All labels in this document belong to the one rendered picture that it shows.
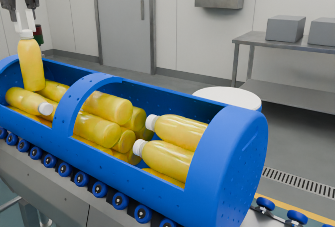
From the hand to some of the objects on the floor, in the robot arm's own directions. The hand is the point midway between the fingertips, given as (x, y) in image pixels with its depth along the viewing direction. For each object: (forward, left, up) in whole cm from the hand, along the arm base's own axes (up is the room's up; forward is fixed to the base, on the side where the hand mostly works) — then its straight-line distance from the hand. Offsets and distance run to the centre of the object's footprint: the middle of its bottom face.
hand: (24, 21), depth 92 cm
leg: (-3, +10, -136) cm, 136 cm away
